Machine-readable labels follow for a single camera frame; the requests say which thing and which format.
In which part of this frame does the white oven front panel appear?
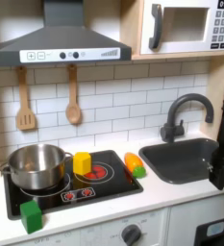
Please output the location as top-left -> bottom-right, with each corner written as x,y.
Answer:
7,208 -> 169,246

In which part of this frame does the dark grey tap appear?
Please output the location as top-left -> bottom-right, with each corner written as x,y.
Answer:
160,92 -> 214,144

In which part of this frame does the dark grey sink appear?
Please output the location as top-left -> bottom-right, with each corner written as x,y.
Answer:
137,137 -> 220,185

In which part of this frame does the white toy microwave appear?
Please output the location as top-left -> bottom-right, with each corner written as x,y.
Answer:
139,0 -> 224,56

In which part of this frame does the wooden slotted spatula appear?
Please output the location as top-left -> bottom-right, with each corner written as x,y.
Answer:
15,65 -> 37,132

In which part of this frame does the yellow block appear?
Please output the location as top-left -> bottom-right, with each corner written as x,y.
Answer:
72,151 -> 92,176

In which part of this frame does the orange toy carrot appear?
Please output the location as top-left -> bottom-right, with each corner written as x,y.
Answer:
123,152 -> 147,179

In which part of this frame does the grey range hood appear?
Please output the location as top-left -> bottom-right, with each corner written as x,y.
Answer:
0,0 -> 133,67

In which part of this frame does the green block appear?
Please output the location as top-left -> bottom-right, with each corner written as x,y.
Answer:
19,199 -> 43,234

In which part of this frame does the black stove top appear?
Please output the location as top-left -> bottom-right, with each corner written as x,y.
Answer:
2,149 -> 144,221

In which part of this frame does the grey oven knob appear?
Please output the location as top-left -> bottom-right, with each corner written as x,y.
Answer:
120,224 -> 142,246

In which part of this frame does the wooden shelf board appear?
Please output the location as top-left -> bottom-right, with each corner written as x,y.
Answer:
131,50 -> 224,62

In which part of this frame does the wooden spoon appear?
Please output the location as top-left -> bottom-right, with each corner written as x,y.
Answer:
64,63 -> 83,126

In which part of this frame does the black cabinet door panel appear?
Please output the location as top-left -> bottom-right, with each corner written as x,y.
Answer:
193,215 -> 224,246

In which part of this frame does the steel pot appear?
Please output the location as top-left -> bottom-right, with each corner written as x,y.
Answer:
0,143 -> 74,191

